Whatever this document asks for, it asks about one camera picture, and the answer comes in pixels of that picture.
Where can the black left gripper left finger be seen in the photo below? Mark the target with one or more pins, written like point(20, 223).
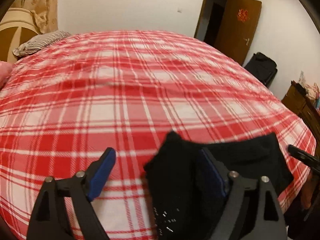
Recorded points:
point(49, 218)

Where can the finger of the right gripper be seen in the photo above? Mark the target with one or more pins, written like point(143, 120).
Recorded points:
point(307, 159)

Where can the black bag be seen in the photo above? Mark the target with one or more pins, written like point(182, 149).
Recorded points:
point(262, 67)

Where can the brown wooden dresser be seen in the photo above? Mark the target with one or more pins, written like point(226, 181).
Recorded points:
point(297, 101)

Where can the cream brown headboard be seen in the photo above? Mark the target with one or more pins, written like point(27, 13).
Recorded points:
point(17, 26)

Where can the clutter on dresser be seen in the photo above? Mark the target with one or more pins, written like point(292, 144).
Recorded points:
point(312, 91)

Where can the beige floral curtain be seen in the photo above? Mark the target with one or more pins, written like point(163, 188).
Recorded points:
point(44, 13)

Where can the red plaid bed sheet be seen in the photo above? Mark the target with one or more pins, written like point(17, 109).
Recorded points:
point(64, 105)

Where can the black pants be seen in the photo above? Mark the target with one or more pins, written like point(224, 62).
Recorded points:
point(187, 197)

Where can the brown wooden door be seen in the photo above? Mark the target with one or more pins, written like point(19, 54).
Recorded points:
point(237, 28)

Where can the striped floral pillow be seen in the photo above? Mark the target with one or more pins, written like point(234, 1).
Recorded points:
point(38, 42)

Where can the pink quilt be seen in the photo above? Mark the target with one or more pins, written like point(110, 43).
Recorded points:
point(5, 71)

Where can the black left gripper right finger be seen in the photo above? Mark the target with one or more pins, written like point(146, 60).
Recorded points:
point(251, 210)

